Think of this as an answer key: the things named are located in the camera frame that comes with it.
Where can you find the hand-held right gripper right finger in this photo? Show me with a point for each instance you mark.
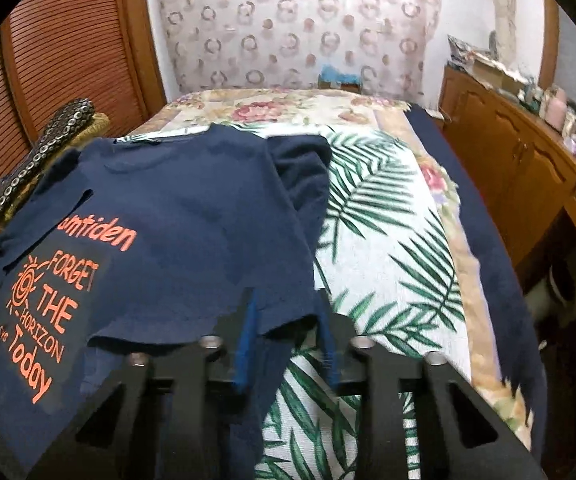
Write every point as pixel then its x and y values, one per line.
pixel 328 347

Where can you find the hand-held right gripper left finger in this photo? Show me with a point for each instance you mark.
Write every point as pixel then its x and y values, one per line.
pixel 245 347

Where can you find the navy t-shirt with orange print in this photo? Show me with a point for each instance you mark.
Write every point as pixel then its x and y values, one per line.
pixel 193 220

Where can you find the palm leaf printed blanket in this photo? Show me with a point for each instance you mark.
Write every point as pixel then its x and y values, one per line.
pixel 382 240

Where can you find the dark circle patterned folded cloth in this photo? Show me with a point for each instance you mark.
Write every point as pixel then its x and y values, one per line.
pixel 53 135

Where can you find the yellow folded cloth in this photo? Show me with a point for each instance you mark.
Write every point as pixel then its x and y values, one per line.
pixel 97 125

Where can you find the navy blanket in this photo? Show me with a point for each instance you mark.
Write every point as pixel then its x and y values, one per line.
pixel 487 240

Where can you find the wooden louvered door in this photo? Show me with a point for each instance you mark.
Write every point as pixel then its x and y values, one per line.
pixel 78 50

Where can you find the floral bedspread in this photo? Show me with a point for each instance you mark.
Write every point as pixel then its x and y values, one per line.
pixel 268 105

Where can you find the wooden cabinet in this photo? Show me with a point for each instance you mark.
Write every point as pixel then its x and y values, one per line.
pixel 507 140

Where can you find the cardboard box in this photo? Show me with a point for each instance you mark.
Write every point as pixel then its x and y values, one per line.
pixel 492 72

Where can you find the patterned bag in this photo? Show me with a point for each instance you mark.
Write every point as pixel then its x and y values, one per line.
pixel 460 52

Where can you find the circle patterned curtain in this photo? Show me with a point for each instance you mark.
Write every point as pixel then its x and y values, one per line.
pixel 293 25

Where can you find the pink thermos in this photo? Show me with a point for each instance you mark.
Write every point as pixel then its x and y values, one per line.
pixel 556 107

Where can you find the beige tied curtain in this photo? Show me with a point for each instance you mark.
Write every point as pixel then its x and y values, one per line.
pixel 502 5

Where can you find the wooden window frame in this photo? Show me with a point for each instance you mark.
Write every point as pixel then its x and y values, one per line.
pixel 550 40

